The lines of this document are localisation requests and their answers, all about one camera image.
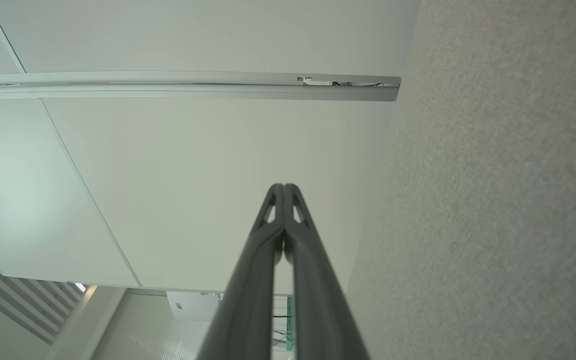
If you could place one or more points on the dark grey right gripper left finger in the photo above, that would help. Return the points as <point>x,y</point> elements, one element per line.
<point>248,300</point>

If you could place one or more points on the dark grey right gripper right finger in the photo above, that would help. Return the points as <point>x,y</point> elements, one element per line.
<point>318,310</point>

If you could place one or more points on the green-edged desk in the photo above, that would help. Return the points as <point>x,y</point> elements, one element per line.
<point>289,325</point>

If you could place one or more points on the grey fabric sofa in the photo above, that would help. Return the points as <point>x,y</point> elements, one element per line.
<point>493,200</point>

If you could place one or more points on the white slatted blind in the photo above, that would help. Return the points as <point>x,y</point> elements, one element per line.
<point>23,305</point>

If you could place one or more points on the white wall-mounted box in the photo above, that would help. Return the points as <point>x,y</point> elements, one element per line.
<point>193,305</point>

